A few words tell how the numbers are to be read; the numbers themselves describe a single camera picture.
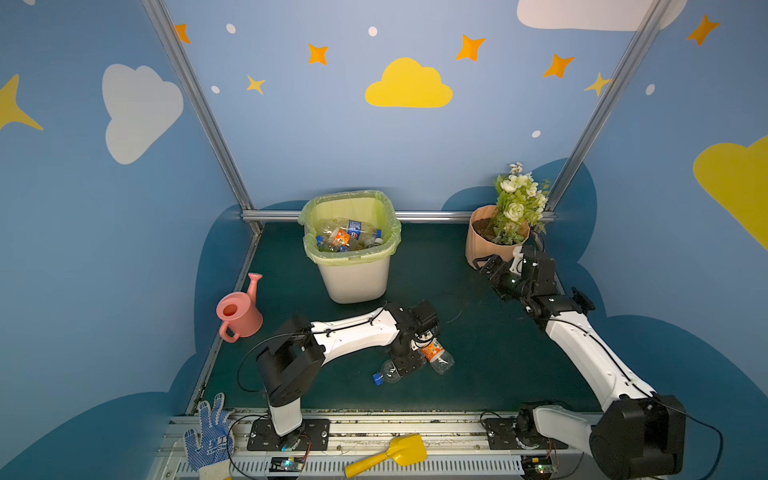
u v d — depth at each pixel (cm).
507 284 71
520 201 86
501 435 74
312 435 75
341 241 88
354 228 93
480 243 96
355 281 91
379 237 95
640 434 40
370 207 93
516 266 73
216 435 73
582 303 81
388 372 80
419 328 66
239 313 84
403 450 72
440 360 86
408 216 120
